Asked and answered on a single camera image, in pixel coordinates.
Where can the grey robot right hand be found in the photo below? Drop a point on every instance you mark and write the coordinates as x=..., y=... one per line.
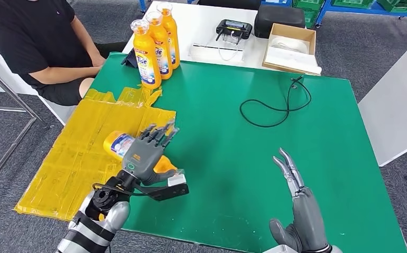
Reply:
x=308, y=223

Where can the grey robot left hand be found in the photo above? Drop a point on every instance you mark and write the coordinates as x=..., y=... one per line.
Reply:
x=142, y=157

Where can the orange detergent bottle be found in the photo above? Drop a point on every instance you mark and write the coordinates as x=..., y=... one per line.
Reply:
x=163, y=52
x=147, y=59
x=174, y=38
x=118, y=145

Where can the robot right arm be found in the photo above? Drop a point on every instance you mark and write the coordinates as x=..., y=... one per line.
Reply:
x=332, y=249

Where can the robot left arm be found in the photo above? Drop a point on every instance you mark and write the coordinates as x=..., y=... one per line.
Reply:
x=98, y=223

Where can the yellow tape sheet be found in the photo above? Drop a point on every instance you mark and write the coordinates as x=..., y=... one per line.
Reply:
x=67, y=157

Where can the white bench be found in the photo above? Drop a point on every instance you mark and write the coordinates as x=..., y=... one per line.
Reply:
x=58, y=111

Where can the tablet in blue case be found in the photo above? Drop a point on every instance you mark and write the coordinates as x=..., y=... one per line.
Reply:
x=129, y=61

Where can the green table mat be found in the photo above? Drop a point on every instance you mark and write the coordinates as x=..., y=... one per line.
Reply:
x=224, y=104

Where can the white side table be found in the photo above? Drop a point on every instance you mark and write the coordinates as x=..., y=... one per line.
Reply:
x=395, y=104

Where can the blue metal rack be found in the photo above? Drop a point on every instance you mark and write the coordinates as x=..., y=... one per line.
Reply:
x=381, y=10
x=142, y=5

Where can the black remote controller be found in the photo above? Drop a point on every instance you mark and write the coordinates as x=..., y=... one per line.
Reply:
x=234, y=28

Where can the white foam sheet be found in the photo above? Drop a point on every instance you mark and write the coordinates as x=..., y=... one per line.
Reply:
x=291, y=60

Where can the person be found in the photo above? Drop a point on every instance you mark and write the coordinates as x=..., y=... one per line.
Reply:
x=29, y=35

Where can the cardboard box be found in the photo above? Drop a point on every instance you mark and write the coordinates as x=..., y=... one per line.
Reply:
x=288, y=29

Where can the black carry case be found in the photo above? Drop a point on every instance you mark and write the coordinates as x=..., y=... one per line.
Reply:
x=279, y=18

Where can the green plastic crate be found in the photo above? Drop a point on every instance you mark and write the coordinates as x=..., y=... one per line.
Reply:
x=310, y=18
x=354, y=2
x=309, y=4
x=403, y=3

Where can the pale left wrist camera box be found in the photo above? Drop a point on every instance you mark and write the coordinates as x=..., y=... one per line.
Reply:
x=176, y=181

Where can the grey metal frame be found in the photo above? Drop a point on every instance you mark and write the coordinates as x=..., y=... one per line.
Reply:
x=36, y=118

